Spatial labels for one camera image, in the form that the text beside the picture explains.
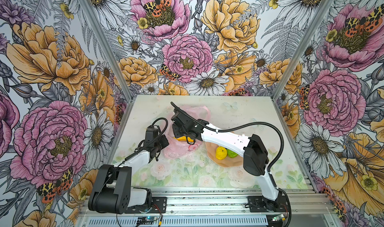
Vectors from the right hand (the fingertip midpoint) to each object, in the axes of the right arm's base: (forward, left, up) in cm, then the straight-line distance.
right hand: (179, 132), depth 85 cm
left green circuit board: (-38, +14, -14) cm, 43 cm away
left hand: (-1, +8, -10) cm, 13 cm away
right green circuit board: (-39, -47, -15) cm, 63 cm away
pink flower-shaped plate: (-13, -27, -12) cm, 32 cm away
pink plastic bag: (-5, +1, -10) cm, 11 cm away
